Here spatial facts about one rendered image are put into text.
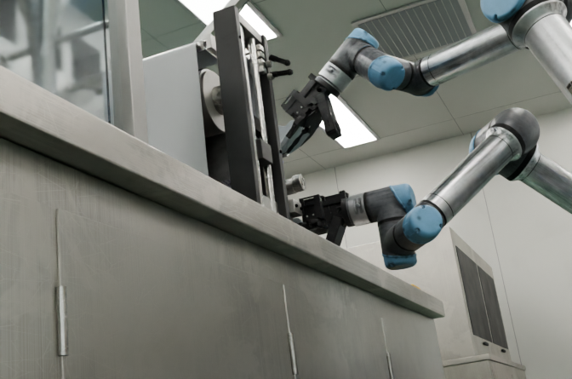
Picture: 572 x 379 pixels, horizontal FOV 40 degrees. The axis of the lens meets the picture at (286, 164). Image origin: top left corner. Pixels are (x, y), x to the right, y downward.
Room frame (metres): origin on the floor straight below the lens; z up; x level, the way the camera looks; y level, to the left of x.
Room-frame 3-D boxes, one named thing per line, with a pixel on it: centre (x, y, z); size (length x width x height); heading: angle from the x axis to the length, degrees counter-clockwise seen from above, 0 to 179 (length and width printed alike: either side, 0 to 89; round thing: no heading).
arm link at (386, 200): (1.80, -0.23, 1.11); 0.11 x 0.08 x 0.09; 70
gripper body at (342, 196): (1.85, -0.08, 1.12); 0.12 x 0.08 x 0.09; 70
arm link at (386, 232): (1.78, -0.23, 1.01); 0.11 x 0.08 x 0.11; 15
